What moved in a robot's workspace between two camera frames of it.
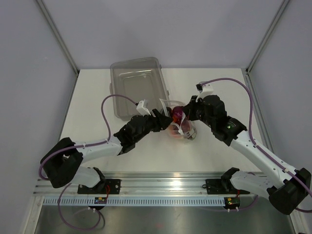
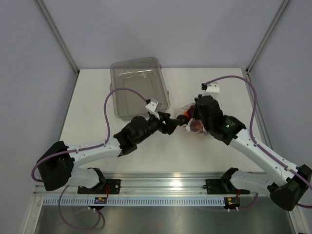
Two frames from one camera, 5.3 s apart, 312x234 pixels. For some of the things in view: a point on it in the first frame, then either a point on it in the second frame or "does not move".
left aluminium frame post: [57, 33] does not move
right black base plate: [215, 186] does not move
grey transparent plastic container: [138, 80] does not move
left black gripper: [160, 122] does not move
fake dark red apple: [177, 111] to [196, 125]
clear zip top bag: [185, 129] to [193, 124]
